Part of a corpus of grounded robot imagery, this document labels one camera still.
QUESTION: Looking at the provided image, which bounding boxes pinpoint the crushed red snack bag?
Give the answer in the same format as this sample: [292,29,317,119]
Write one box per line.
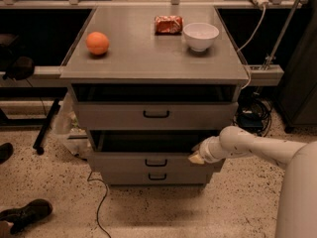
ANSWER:
[155,15,183,35]

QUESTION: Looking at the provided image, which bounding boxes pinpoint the black chair leg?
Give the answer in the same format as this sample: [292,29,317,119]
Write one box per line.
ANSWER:
[33,99,60,155]

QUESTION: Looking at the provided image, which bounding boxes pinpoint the white power cable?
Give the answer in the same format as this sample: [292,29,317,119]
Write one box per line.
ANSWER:
[236,4,267,90]

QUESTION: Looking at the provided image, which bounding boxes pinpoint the black floor cable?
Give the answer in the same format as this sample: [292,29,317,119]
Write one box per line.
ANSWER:
[86,171,113,238]

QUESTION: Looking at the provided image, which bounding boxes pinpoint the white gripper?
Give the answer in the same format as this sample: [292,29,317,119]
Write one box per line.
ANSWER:
[188,137,226,165]

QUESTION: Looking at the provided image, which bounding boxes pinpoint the dark grey cabinet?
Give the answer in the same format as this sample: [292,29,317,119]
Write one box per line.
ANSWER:
[275,9,317,133]

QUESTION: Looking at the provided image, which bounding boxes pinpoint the grey top drawer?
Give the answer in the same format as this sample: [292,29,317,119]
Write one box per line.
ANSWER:
[75,103,238,130]

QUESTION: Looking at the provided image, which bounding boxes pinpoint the clear plastic bag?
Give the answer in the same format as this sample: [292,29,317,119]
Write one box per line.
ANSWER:
[53,93,92,160]

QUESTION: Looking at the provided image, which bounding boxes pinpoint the black shoe left edge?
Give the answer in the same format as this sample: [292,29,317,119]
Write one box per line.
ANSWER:
[0,143,14,164]

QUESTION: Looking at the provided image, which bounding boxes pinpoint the grey bottom drawer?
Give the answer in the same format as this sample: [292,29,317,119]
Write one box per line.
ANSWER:
[101,172,212,185]

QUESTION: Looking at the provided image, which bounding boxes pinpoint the black shoe lower left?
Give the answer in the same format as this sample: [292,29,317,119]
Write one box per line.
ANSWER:
[0,199,53,238]

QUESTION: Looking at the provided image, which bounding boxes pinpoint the grey metal pole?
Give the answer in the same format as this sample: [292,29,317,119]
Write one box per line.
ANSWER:
[261,0,300,70]

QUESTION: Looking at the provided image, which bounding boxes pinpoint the blue electronic box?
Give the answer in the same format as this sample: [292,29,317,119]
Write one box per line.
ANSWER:
[237,113,264,132]

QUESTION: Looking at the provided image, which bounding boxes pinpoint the orange fruit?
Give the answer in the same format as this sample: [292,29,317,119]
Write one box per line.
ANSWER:
[85,32,110,56]

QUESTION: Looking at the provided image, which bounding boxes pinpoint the tangled black cables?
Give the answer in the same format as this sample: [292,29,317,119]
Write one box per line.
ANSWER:
[232,96,273,138]

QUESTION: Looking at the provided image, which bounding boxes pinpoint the grey drawer cabinet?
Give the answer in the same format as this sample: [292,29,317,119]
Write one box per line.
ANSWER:
[59,5,250,187]

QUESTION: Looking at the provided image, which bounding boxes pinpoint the grey drawer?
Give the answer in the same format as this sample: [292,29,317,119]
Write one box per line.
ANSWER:
[90,130,224,174]
[75,103,238,130]
[101,172,212,185]

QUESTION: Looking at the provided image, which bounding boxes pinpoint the white bowl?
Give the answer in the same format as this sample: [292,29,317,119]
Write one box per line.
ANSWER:
[182,23,219,52]

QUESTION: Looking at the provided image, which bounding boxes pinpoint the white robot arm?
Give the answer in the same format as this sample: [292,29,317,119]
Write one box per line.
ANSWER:
[188,126,317,238]

